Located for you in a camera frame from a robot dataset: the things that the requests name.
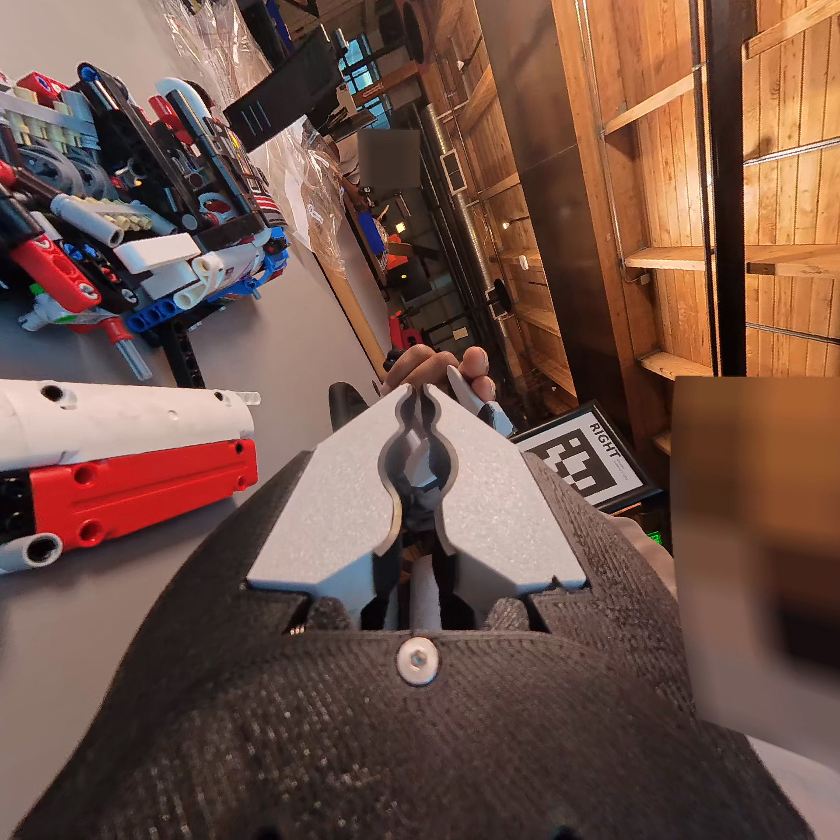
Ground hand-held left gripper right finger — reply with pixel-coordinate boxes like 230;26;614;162
420;385;587;627

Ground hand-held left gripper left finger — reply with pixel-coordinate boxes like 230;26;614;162
247;384;421;627

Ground red white lego panel assembly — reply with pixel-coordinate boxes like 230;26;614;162
0;379;262;573

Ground black lego beam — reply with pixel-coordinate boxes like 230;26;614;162
157;322;206;389

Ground lego race car model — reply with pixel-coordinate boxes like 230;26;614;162
0;26;343;388

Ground person's right hand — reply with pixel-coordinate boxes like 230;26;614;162
381;344;497;406

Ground black framed marker sign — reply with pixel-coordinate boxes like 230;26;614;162
511;400;664;514

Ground clear plastic bags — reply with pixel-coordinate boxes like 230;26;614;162
150;0;352;270

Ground metal ventilation duct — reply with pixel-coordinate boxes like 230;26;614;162
419;104;522;329

